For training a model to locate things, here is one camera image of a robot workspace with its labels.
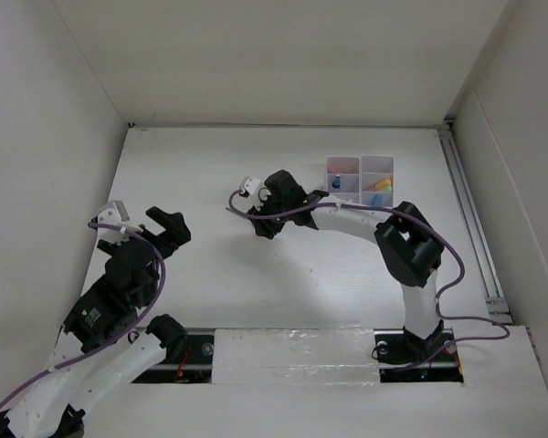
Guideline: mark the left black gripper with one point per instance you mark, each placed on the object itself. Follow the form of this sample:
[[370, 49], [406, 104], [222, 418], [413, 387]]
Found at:
[[176, 229]]

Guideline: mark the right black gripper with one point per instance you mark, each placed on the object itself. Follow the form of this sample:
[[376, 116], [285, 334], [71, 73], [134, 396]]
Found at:
[[266, 228]]

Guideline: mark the blue capped glue pen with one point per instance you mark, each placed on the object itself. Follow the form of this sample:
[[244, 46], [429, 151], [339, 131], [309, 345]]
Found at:
[[336, 182]]

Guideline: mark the orange capped marker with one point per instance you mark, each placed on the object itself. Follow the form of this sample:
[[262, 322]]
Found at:
[[384, 181]]

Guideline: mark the red highlighter pen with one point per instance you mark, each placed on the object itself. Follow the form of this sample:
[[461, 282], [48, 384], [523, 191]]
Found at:
[[336, 169]]

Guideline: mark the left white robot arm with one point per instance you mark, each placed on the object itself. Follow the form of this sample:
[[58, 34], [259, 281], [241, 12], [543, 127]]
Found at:
[[56, 402]]

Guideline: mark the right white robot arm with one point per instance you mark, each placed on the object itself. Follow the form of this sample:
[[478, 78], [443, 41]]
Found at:
[[411, 254]]

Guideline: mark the left white compartment container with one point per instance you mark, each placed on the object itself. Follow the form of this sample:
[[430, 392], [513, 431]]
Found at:
[[350, 190]]

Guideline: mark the white compartment container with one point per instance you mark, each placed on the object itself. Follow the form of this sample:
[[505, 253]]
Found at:
[[374, 168], [350, 190]]

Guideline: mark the right white compartment container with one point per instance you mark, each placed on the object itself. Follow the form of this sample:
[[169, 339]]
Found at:
[[374, 168]]

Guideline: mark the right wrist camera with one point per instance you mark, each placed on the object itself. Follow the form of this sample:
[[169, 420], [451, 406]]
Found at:
[[252, 188]]

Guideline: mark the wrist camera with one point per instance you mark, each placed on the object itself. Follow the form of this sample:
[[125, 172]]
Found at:
[[111, 213], [252, 188]]

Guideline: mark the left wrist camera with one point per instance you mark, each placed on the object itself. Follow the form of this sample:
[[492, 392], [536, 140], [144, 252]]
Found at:
[[111, 213]]

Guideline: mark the aluminium side rail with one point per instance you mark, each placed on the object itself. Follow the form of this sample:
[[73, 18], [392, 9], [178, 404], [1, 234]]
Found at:
[[493, 293]]

